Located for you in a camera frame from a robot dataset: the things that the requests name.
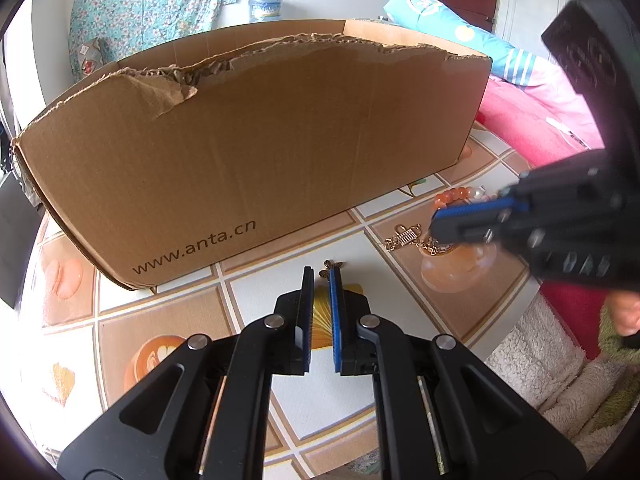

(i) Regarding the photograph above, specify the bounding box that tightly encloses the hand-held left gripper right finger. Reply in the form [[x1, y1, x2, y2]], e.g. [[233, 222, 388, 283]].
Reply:
[[327, 266, 587, 480]]

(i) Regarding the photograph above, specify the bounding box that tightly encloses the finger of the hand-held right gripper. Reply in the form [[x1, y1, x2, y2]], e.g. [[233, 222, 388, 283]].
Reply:
[[429, 217, 506, 246], [432, 194, 526, 223]]

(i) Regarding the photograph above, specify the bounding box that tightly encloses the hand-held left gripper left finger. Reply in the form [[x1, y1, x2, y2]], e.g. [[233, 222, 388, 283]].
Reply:
[[56, 266, 317, 480]]

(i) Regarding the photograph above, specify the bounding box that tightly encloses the orange bead bracelet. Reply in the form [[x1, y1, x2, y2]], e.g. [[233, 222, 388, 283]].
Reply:
[[432, 186, 498, 210]]

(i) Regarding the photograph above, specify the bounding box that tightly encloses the brown cardboard box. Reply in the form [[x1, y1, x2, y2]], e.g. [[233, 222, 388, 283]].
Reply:
[[11, 19, 493, 292]]

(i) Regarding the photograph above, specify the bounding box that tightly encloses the person's right forearm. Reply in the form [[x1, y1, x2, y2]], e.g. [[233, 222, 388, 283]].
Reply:
[[597, 305, 640, 367]]

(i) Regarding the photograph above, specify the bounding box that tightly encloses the person's right hand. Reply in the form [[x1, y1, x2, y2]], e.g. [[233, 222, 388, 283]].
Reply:
[[607, 290, 640, 338]]

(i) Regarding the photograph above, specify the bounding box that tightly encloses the pink blanket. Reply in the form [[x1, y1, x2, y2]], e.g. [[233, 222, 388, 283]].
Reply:
[[475, 72, 611, 361]]

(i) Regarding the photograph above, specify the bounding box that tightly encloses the white fleece robe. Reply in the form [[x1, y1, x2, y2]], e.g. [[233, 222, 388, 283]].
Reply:
[[485, 292, 640, 461]]

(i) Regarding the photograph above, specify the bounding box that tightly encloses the ginkgo leaf tiled tablecloth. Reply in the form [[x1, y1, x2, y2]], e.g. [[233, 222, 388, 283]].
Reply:
[[20, 120, 546, 476]]

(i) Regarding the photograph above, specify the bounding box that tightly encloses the blue cartoon pillow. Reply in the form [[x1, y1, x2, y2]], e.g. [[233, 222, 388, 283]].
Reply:
[[384, 0, 551, 86]]

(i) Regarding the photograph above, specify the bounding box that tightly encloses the rolled patterned quilt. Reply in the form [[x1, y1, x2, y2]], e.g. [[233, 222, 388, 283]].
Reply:
[[72, 37, 108, 78]]

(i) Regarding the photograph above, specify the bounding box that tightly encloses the floral wall cloth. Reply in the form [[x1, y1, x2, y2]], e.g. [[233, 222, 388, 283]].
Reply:
[[69, 0, 237, 81]]

